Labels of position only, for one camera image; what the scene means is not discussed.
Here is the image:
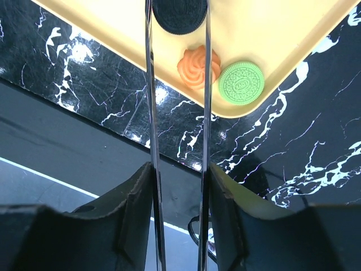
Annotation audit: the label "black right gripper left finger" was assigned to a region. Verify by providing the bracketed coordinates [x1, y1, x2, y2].
[1, 163, 152, 270]

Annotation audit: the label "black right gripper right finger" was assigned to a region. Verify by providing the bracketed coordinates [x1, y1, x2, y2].
[210, 164, 360, 270]

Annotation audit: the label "metal tongs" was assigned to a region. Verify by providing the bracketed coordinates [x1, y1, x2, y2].
[145, 1, 212, 270]

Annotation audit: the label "black sandwich cookie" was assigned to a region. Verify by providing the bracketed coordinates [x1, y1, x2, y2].
[152, 0, 208, 35]

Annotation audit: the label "green sandwich cookie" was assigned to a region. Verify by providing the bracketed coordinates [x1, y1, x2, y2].
[218, 62, 265, 106]

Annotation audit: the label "orange swirl cookie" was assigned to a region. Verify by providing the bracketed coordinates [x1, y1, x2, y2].
[177, 45, 206, 90]

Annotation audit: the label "yellow plastic tray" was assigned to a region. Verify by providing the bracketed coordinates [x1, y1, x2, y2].
[38, 1, 358, 119]

